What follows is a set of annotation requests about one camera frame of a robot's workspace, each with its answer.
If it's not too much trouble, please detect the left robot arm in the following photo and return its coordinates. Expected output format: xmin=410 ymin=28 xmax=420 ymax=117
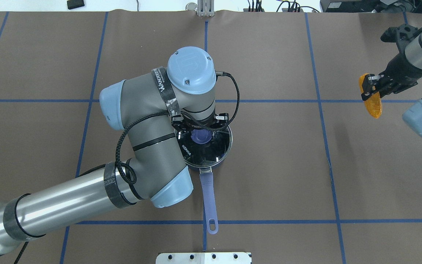
xmin=0 ymin=46 xmax=227 ymax=257

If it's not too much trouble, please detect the black phone on desk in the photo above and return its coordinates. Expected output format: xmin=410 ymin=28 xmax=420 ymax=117
xmin=66 ymin=0 xmax=85 ymax=10

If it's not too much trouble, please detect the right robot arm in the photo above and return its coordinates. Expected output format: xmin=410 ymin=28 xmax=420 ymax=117
xmin=359 ymin=24 xmax=422 ymax=138

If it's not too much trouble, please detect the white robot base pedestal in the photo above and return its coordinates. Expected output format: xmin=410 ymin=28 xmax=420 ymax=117
xmin=155 ymin=252 xmax=253 ymax=264

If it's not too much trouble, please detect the aluminium frame post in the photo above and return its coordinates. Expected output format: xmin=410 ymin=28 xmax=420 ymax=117
xmin=196 ymin=0 xmax=215 ymax=17

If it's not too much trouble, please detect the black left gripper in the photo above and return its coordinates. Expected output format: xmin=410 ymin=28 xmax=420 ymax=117
xmin=183 ymin=110 xmax=216 ymax=130

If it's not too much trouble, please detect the glass pot lid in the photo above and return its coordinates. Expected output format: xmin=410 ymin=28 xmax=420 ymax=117
xmin=174 ymin=127 xmax=233 ymax=173

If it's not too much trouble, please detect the blue saucepan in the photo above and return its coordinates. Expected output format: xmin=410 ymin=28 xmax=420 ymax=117
xmin=174 ymin=123 xmax=233 ymax=235

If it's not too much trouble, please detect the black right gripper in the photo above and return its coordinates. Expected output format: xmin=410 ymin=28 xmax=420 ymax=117
xmin=360 ymin=53 xmax=422 ymax=101

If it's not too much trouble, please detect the yellow corn cob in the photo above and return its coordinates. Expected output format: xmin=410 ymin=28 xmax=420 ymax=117
xmin=358 ymin=73 xmax=382 ymax=119

